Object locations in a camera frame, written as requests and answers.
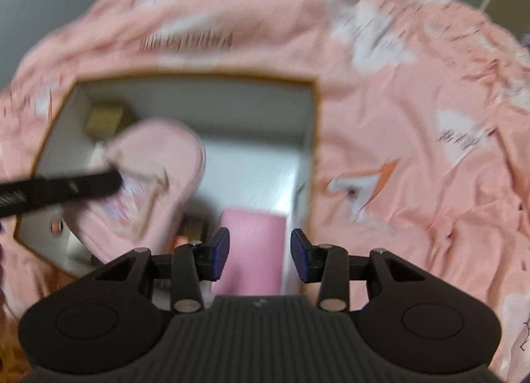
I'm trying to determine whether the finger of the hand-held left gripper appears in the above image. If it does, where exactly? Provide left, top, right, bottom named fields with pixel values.
left=0, top=171, right=124, bottom=218

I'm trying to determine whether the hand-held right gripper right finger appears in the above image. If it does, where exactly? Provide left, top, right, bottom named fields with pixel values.
left=290, top=228, right=427, bottom=311

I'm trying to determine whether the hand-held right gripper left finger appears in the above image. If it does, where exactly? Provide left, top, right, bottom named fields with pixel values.
left=93, top=227, right=230, bottom=312

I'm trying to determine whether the pink box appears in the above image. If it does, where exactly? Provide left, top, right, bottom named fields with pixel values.
left=215, top=207, right=287, bottom=297

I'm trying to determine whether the olive brown small box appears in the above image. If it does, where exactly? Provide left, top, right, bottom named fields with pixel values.
left=84, top=102, right=137, bottom=139

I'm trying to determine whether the pink fabric pouch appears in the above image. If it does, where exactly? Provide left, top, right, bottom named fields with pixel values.
left=66, top=118, right=206, bottom=263

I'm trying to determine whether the orange cardboard box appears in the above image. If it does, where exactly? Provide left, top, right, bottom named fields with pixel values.
left=14, top=72, right=321, bottom=280

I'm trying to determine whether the pink printed blanket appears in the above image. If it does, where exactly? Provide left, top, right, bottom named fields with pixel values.
left=0, top=0, right=530, bottom=383

